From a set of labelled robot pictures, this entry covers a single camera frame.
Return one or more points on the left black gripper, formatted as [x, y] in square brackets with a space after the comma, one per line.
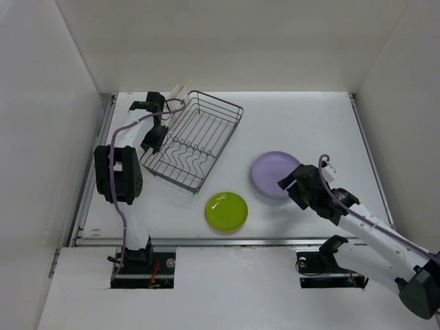
[153, 144]

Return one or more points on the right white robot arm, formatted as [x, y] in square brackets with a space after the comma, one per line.
[385, 256]

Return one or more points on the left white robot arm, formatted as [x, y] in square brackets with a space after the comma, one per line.
[119, 176]

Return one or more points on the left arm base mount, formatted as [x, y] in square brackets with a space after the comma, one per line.
[138, 273]

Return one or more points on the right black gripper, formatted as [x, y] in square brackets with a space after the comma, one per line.
[293, 194]

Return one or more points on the purple plate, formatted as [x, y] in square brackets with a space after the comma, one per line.
[269, 168]

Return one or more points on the green plate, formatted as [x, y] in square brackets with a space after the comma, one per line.
[226, 211]

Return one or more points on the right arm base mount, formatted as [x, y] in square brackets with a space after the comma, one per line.
[318, 272]

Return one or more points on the grey wire dish rack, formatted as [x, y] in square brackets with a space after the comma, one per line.
[195, 141]

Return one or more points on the orange plate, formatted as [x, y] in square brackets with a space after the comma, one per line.
[225, 232]

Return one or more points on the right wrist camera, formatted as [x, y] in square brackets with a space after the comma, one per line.
[329, 172]

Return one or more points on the yellow plate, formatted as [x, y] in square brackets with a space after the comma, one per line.
[254, 182]

